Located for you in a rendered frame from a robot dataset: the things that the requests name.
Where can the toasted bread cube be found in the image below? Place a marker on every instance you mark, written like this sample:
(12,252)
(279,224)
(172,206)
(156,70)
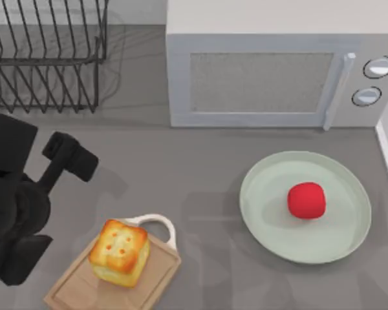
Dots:
(119,252)

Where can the wooden cutting board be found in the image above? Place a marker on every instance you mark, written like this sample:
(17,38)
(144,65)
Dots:
(77,284)

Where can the microwave door with window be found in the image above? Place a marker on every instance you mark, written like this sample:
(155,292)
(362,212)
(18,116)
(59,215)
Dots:
(181,80)

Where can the pale green plate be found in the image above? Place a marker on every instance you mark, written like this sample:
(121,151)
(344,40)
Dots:
(271,226)

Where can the pale microwave oven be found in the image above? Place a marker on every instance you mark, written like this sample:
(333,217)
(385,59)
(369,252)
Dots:
(245,19)

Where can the red apple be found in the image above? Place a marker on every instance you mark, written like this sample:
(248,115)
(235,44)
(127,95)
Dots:
(307,201)

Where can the small microwave knob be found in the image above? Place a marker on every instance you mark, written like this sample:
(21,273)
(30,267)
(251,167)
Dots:
(366,96)

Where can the large microwave knob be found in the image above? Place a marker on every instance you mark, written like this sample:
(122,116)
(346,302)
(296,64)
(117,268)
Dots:
(378,67)

